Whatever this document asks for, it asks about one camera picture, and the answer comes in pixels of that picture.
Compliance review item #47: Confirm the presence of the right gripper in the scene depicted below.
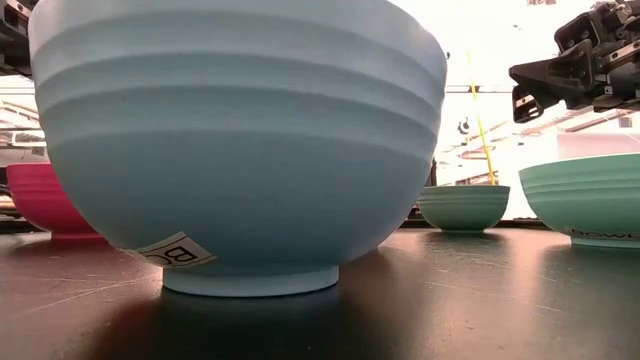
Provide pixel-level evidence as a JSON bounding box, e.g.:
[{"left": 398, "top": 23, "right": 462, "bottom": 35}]
[{"left": 508, "top": 0, "right": 640, "bottom": 125}]

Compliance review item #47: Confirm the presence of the teal ribbed bowl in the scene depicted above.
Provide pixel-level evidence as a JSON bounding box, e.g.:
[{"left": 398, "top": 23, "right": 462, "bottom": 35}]
[
  {"left": 417, "top": 184, "right": 512, "bottom": 235},
  {"left": 518, "top": 152, "right": 640, "bottom": 250}
]

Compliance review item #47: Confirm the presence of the magenta ribbed bowl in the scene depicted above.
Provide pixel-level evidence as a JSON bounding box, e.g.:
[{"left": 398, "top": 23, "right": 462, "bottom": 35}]
[{"left": 5, "top": 162, "right": 109, "bottom": 245}]

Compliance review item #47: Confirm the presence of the light blue ribbed bowl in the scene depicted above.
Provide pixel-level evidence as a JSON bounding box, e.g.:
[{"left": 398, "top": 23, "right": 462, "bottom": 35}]
[{"left": 27, "top": 0, "right": 449, "bottom": 299}]

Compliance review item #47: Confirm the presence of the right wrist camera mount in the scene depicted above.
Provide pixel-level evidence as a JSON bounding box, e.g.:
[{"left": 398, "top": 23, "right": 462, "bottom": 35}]
[{"left": 553, "top": 12, "right": 602, "bottom": 53}]

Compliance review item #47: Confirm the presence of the yellow cable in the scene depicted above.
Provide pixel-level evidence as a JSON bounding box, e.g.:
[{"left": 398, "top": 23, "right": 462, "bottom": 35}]
[{"left": 464, "top": 49, "right": 497, "bottom": 186}]

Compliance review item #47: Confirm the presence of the black table frame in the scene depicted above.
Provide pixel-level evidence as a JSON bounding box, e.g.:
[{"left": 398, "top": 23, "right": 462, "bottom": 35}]
[{"left": 0, "top": 215, "right": 551, "bottom": 235}]

